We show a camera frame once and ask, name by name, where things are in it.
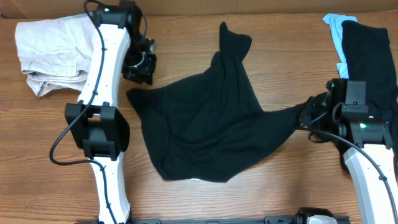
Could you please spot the black t-shirt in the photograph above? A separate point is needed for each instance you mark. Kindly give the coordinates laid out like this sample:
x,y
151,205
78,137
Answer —
x,y
210,126

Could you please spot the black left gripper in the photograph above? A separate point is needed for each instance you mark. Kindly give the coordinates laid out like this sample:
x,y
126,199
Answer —
x,y
140,72

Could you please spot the black logo shirt pile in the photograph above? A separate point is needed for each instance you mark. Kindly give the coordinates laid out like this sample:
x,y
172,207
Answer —
x,y
369,58

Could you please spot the light blue garment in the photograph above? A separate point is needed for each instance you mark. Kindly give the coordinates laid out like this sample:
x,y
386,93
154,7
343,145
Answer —
x,y
335,24

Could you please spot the folded beige trousers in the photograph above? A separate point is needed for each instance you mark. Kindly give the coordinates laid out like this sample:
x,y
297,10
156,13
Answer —
x,y
55,53

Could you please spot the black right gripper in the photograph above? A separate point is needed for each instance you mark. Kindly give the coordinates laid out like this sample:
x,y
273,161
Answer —
x,y
310,109

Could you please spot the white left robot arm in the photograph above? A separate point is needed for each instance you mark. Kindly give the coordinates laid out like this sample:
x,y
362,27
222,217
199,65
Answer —
x,y
120,50

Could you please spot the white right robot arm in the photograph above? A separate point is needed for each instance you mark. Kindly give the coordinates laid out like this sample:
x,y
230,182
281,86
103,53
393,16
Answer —
x,y
364,143

